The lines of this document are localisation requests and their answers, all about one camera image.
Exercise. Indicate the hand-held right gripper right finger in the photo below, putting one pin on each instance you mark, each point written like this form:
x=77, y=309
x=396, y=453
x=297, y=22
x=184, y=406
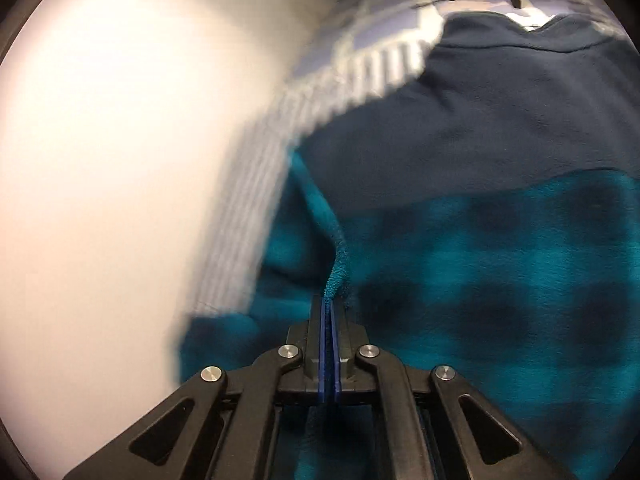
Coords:
x=337, y=355

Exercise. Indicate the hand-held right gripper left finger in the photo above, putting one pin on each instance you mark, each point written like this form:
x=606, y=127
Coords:
x=320, y=355

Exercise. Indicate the teal plaid fleece jacket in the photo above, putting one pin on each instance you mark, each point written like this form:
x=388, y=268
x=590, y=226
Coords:
x=465, y=240

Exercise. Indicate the blue striped bed sheet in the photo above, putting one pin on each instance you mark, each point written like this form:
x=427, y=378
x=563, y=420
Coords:
x=350, y=55

